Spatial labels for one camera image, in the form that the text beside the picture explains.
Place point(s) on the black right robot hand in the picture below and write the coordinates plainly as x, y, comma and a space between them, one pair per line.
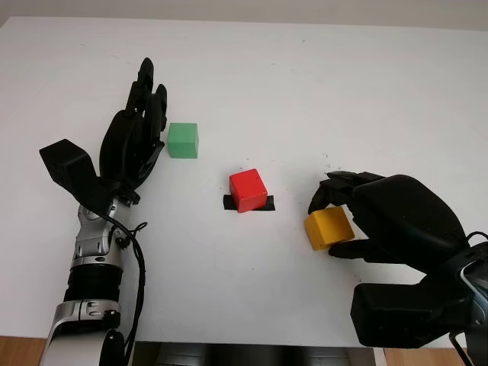
404, 217

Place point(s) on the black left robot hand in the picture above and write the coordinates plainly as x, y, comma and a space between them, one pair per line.
122, 152

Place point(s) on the green cube block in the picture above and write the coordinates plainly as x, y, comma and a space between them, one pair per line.
183, 141

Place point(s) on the yellow cube block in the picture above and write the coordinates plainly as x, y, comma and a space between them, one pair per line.
328, 228

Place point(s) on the red cube block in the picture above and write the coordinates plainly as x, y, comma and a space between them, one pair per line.
248, 190

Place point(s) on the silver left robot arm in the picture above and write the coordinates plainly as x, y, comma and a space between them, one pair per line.
91, 244

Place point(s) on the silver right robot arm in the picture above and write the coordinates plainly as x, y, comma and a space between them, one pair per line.
476, 278

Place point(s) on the black tape strip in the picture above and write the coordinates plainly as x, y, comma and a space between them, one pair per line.
228, 204

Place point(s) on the dark robot torso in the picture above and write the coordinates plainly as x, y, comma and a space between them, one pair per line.
248, 354

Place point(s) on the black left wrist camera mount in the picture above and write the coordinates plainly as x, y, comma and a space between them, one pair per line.
66, 164

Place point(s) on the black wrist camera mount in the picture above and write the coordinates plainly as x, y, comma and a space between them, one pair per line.
66, 164
400, 312

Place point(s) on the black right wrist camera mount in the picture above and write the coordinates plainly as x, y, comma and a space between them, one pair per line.
400, 312

